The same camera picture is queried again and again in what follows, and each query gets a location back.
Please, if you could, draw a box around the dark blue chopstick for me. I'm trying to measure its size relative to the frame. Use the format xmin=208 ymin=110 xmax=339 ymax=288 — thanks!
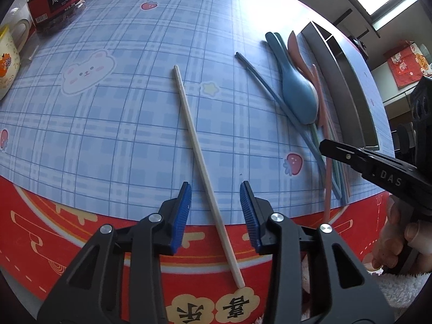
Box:
xmin=235 ymin=52 xmax=343 ymax=200

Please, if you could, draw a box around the pink plastic spoon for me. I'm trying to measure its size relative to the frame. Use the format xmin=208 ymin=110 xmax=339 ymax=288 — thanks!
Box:
xmin=287 ymin=32 xmax=314 ymax=82

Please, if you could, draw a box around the red wall hanging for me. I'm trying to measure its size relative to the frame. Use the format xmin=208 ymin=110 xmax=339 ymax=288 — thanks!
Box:
xmin=384 ymin=40 xmax=431 ymax=89

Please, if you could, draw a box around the person's right hand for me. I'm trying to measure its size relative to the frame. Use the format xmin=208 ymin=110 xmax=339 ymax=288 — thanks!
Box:
xmin=371 ymin=195 xmax=431 ymax=274

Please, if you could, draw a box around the blue plaid table mat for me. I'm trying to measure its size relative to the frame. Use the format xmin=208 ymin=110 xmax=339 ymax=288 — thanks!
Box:
xmin=1 ymin=0 xmax=329 ymax=225

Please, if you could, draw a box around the beige chopstick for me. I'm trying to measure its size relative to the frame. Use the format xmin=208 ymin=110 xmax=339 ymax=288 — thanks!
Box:
xmin=173 ymin=65 xmax=245 ymax=289

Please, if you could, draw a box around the grey utensil organizer tray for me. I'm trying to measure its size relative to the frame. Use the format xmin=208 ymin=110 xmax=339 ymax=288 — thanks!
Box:
xmin=302 ymin=21 xmax=379 ymax=151

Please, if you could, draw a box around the cream ceramic mug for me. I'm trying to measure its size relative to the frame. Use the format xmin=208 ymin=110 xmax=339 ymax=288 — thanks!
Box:
xmin=0 ymin=19 xmax=31 ymax=100

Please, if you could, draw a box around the white fluffy sleeve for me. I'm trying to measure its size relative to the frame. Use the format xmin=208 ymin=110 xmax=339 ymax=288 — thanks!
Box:
xmin=301 ymin=253 xmax=431 ymax=321

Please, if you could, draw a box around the blue plastic spoon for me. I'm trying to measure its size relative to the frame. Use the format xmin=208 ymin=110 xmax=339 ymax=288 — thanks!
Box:
xmin=265 ymin=32 xmax=319 ymax=125

